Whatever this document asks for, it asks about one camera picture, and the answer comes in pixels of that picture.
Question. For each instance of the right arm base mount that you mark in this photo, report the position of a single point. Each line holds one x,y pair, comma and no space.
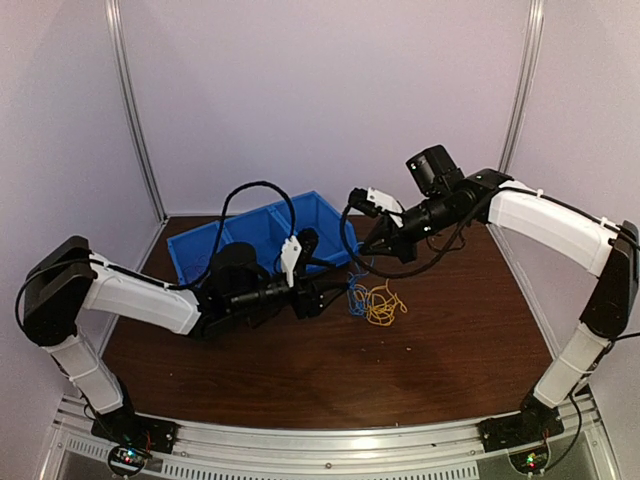
525,434

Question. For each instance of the front aluminium rail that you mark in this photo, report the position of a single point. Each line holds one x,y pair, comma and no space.
450,450

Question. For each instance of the blue three-compartment bin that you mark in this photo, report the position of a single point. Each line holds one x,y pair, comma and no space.
265,228

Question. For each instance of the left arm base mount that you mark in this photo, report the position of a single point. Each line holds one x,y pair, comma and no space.
136,437

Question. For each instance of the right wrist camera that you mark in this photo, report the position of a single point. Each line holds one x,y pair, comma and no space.
373,202

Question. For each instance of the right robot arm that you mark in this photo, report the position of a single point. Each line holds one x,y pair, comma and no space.
608,251

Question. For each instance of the aluminium frame post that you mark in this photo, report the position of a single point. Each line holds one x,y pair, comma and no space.
133,119
533,34

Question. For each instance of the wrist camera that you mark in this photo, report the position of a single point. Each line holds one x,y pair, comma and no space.
373,202
296,253

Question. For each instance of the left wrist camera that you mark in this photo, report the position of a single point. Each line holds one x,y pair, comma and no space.
296,253

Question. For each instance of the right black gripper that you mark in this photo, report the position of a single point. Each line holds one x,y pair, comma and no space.
398,245

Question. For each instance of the left aluminium frame post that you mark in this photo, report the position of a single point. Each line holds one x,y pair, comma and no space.
133,119

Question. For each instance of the right aluminium frame post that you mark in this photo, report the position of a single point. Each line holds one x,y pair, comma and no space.
533,34

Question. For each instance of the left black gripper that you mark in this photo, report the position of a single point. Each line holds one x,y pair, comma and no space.
310,302

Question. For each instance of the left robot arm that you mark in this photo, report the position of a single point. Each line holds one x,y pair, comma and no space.
234,287

